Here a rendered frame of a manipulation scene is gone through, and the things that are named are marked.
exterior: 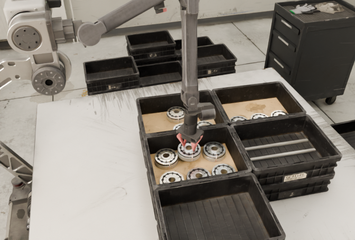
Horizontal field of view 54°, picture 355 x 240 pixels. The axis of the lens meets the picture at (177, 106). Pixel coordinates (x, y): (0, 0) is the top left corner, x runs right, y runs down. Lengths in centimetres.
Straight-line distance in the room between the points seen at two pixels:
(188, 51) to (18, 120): 234
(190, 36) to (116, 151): 78
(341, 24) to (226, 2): 220
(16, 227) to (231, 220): 131
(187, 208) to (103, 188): 45
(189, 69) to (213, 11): 358
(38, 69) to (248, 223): 106
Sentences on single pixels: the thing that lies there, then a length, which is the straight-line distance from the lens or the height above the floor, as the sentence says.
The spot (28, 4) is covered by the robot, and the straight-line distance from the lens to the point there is 134.
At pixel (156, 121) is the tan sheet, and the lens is 179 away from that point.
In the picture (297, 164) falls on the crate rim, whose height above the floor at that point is 93.
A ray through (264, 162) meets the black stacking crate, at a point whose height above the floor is 83.
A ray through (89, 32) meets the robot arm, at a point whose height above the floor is 145.
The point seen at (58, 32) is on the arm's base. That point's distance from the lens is 126.
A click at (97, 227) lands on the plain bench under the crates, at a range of 156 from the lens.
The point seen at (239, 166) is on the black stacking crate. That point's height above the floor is 86.
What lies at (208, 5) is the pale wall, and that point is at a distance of 485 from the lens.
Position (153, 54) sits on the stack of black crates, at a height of 52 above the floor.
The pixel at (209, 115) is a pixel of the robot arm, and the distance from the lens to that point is 142.
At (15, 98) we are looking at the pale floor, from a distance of 374.
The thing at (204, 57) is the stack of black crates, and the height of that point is 49.
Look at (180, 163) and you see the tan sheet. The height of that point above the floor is 83.
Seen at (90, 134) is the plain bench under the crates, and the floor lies 70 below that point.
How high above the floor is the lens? 196
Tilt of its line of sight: 37 degrees down
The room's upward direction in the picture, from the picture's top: straight up
